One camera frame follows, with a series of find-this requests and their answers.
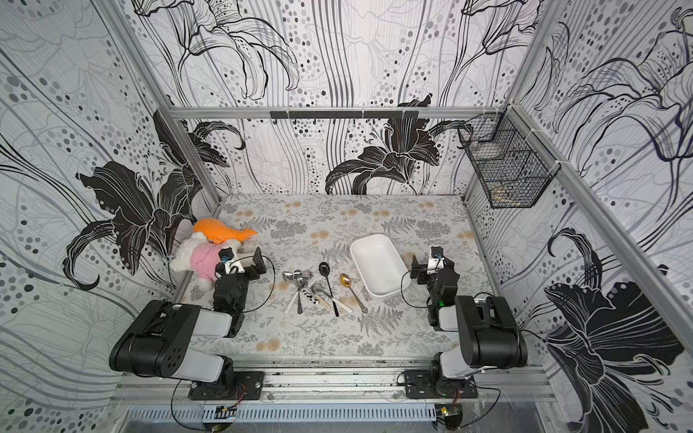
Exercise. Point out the black bar on back rail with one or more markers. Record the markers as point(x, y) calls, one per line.
point(349, 114)

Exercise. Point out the gold spoon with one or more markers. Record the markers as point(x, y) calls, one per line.
point(346, 281)

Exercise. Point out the silver spoon spotted handle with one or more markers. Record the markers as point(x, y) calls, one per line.
point(312, 296)

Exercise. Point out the small circuit board right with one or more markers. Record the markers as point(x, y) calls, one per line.
point(449, 414)

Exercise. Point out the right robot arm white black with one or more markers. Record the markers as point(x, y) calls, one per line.
point(488, 335)

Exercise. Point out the small circuit board left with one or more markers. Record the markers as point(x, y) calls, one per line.
point(225, 413)

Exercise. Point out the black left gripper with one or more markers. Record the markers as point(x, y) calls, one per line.
point(252, 264)

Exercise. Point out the black long-handled spoon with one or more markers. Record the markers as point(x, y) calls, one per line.
point(324, 270)

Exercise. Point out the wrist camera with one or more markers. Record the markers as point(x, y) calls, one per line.
point(436, 258)
point(228, 263)

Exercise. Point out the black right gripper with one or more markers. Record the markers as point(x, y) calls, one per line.
point(425, 272)

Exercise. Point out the silver spoon wooden handle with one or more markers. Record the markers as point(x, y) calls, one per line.
point(320, 290)

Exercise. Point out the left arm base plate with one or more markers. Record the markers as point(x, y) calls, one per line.
point(238, 386)

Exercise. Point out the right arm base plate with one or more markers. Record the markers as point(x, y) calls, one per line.
point(422, 385)

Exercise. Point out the black wire wall basket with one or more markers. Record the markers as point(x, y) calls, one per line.
point(511, 173)

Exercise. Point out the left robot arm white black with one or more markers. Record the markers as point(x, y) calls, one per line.
point(158, 342)

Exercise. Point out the white plush toy pink shirt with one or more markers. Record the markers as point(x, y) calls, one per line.
point(200, 252)

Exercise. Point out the white slotted cable duct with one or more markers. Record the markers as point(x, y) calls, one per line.
point(292, 413)

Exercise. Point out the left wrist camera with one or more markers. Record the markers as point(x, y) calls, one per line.
point(228, 263)

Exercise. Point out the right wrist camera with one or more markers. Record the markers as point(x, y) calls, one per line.
point(436, 258)

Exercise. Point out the small circuit board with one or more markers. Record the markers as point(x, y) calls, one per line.
point(225, 413)
point(449, 414)

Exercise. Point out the aluminium mounting rail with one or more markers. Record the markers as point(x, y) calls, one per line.
point(372, 379)

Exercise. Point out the white plastic storage box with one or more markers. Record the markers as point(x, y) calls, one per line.
point(379, 264)

